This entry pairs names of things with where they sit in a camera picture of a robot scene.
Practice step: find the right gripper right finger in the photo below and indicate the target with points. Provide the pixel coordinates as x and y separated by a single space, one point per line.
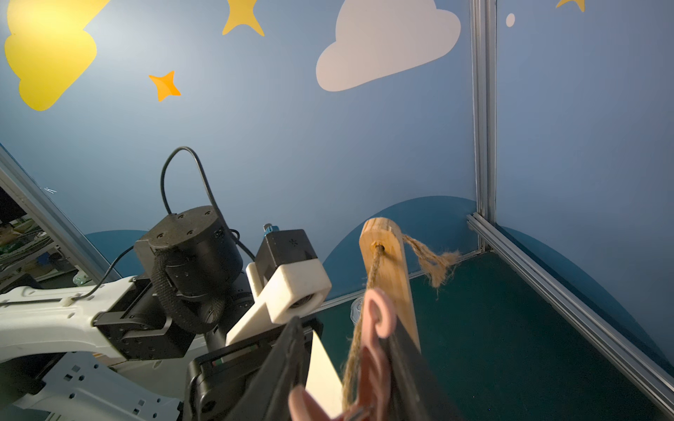
415 392

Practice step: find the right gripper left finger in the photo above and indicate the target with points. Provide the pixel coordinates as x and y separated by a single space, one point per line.
285 367

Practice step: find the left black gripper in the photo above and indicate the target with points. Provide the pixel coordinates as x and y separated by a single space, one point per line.
218 380

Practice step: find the white postcard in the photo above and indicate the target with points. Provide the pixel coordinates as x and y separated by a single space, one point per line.
323 382

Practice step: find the pink clothespin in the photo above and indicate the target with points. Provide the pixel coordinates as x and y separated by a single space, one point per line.
373 379

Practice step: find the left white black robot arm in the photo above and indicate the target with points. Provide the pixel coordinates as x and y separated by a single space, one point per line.
201 335

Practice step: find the yellow tin can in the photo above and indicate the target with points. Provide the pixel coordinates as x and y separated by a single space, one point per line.
356 310

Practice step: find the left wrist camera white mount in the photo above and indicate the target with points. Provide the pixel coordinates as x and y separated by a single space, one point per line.
287 280

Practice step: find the wooden drying rack frame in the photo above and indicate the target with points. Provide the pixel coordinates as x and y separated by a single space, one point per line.
383 250

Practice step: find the aluminium frame profiles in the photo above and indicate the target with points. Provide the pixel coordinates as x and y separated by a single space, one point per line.
534 137

